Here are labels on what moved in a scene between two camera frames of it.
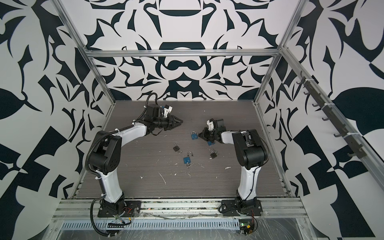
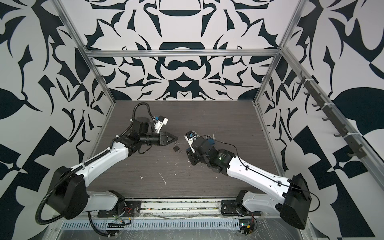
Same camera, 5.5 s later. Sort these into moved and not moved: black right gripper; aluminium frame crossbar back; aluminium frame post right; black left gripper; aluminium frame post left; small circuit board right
Moved: black right gripper; black left gripper
Not moved: small circuit board right; aluminium frame post left; aluminium frame crossbar back; aluminium frame post right
